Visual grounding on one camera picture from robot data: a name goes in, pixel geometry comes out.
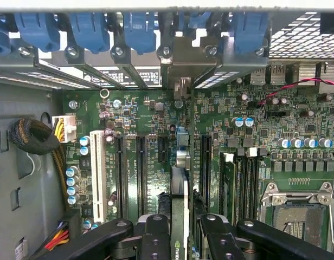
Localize short PCIe expansion slot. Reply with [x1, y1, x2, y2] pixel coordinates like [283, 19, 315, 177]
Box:
[157, 136, 169, 164]

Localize open dark grey PC case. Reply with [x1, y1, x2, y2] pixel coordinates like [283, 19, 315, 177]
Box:
[0, 0, 334, 260]

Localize red black twisted wire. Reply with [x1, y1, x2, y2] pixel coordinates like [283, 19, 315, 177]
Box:
[256, 77, 334, 107]

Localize blue card retention clip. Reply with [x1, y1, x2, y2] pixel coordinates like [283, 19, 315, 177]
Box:
[68, 12, 111, 55]
[178, 12, 213, 31]
[14, 12, 61, 54]
[123, 12, 158, 56]
[0, 13, 12, 56]
[232, 12, 269, 55]

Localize long PCIe expansion slot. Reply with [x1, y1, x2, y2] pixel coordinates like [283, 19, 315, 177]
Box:
[135, 135, 149, 218]
[200, 134, 213, 213]
[113, 134, 129, 220]

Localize red and yellow power wires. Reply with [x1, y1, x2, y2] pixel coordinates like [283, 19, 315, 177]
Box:
[43, 220, 71, 251]

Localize empty RAM slot white clip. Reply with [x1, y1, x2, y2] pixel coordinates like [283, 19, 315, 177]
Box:
[247, 147, 259, 222]

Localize installed green RAM stick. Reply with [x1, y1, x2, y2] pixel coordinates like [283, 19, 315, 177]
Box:
[219, 152, 237, 227]

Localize CPU socket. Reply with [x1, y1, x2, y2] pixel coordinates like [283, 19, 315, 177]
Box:
[260, 181, 334, 255]

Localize empty RAM slot black clip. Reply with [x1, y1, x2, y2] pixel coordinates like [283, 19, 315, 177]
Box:
[236, 147, 248, 225]

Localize metal socket locking lever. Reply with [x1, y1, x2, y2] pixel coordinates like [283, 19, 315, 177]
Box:
[327, 201, 334, 254]

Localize white PCI expansion slot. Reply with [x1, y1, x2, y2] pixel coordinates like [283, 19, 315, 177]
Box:
[89, 129, 108, 224]

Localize white power connector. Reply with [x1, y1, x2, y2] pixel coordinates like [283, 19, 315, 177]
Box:
[51, 115, 78, 144]

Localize green motherboard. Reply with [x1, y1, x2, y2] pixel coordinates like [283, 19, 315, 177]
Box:
[61, 73, 334, 260]

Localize black braided power cable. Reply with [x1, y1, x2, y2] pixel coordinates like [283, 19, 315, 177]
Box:
[9, 116, 69, 212]

